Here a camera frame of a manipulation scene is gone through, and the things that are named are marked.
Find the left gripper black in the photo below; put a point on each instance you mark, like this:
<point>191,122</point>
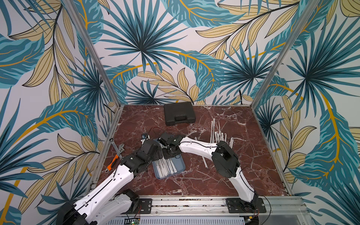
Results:
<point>158,154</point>

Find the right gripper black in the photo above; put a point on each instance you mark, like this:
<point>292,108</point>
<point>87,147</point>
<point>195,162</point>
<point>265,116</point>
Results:
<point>165,139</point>

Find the blue plastic storage tray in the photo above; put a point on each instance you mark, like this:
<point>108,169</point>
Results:
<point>178,162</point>

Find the white straw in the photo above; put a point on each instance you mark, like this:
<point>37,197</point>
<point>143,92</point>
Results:
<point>160,171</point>
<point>231,142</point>
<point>205,163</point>
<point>219,135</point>
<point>212,131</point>
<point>166,170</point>
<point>172,166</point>

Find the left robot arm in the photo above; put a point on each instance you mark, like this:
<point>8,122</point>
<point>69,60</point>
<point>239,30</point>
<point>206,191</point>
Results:
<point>103,204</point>

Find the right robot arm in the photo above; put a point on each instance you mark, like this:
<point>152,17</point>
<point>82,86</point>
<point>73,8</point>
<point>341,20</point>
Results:
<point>225,160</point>

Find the black plastic tool case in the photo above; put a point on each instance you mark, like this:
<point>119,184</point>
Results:
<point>176,113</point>

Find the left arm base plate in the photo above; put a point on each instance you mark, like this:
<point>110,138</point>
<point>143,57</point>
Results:
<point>140,206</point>

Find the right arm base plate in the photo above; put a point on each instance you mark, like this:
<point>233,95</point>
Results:
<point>237,205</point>

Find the aluminium front rail frame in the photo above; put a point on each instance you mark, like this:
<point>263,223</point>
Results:
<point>281,210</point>

